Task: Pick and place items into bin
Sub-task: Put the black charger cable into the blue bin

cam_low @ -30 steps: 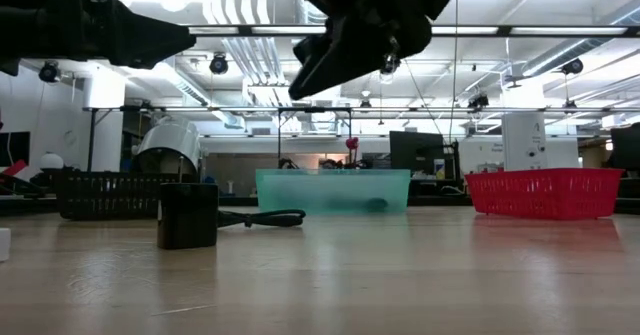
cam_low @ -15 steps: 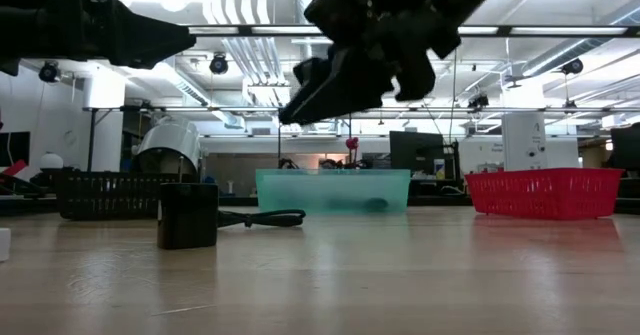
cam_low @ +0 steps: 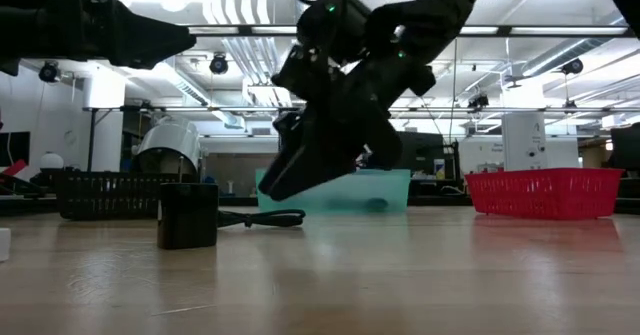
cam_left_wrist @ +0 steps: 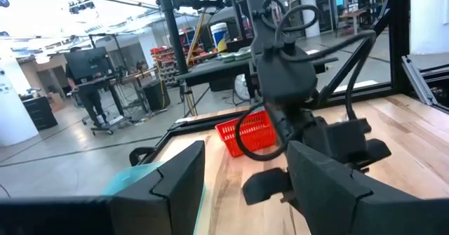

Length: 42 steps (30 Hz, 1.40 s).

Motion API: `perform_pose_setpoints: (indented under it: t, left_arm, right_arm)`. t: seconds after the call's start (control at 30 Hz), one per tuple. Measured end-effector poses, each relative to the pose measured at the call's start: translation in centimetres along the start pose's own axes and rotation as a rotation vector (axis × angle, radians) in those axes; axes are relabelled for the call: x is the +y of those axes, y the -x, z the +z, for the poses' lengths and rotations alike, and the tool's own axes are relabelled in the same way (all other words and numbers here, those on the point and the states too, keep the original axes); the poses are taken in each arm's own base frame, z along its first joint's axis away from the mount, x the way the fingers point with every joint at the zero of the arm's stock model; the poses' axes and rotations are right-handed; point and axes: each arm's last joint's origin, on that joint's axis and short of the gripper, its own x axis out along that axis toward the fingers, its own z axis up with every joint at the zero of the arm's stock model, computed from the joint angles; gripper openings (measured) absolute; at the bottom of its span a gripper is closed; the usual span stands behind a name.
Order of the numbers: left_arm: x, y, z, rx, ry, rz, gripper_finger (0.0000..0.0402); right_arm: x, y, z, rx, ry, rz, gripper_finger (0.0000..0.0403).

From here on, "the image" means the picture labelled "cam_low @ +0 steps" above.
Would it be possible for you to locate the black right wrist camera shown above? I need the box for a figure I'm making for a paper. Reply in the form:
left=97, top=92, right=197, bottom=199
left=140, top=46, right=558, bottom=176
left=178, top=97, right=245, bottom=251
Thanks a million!
left=297, top=0, right=374, bottom=66

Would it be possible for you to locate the teal translucent plastic bin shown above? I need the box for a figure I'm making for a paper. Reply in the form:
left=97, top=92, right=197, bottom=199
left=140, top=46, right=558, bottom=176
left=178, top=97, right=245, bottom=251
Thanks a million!
left=254, top=168, right=412, bottom=214

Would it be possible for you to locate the dark wall screen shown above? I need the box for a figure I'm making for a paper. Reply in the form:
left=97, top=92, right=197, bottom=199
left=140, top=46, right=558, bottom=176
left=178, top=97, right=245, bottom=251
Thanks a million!
left=0, top=130, right=31, bottom=169

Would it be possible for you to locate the red object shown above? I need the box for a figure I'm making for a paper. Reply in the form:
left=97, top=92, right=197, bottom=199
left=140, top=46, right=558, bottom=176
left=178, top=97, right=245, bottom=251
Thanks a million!
left=0, top=158, right=29, bottom=179

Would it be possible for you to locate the white pillar with sign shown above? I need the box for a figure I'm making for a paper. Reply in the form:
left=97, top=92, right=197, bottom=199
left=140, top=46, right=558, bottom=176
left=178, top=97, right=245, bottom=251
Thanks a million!
left=501, top=112, right=547, bottom=172

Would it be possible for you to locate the small cube adapter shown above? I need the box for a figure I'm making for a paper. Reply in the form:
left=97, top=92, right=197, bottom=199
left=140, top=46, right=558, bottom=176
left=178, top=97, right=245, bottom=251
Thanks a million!
left=156, top=182, right=220, bottom=251

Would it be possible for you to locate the short black USB cable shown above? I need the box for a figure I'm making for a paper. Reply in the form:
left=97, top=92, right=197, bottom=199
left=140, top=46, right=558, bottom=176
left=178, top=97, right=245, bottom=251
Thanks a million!
left=217, top=208, right=307, bottom=229

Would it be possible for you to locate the white globe lamp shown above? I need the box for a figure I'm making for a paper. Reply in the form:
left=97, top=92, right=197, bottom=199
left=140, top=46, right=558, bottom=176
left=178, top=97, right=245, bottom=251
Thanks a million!
left=38, top=151, right=65, bottom=171

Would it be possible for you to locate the white cylinder device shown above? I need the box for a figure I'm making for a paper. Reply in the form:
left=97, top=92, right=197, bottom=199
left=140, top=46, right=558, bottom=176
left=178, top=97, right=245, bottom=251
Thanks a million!
left=133, top=117, right=202, bottom=176

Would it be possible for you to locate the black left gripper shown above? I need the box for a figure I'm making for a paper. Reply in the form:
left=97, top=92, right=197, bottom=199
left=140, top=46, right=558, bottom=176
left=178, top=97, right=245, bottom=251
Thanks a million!
left=0, top=0, right=196, bottom=76

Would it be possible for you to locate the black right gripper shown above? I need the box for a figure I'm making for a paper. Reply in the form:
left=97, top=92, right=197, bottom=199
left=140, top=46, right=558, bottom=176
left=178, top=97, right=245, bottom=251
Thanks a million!
left=257, top=44, right=436, bottom=201

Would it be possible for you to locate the black plastic basket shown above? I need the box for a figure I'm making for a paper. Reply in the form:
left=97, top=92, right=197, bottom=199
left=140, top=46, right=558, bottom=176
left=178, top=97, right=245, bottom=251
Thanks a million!
left=54, top=169, right=201, bottom=221

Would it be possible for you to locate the white printed booklet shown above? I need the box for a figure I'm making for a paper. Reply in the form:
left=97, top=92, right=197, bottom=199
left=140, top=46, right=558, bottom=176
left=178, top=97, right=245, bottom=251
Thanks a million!
left=0, top=227, right=12, bottom=263

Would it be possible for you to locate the red plastic basket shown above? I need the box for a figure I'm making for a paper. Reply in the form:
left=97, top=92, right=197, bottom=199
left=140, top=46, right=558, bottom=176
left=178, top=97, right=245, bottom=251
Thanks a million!
left=463, top=167, right=625, bottom=221

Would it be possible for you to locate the black aluminium table frame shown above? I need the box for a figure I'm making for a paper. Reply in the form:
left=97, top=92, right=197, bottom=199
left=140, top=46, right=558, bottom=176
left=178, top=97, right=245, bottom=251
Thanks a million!
left=0, top=193, right=640, bottom=215

